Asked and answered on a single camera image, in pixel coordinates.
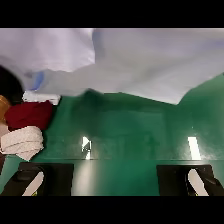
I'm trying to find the white shirt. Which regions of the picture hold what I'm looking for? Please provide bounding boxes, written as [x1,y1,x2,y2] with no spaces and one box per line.
[0,28,224,106]

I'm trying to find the white folded garment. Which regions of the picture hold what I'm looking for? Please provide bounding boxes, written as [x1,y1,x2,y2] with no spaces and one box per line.
[21,89,62,106]

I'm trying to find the dark red garment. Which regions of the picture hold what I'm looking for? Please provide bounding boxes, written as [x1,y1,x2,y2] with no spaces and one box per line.
[3,100,54,132]

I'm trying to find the cream knitted garment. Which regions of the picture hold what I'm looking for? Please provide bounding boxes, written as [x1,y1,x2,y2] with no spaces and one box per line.
[0,125,45,162]

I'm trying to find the black garment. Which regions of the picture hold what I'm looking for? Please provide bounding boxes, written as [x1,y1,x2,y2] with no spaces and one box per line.
[0,65,26,106]

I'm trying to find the orange-brown garment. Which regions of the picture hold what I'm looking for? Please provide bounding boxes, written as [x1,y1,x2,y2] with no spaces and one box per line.
[0,94,13,125]

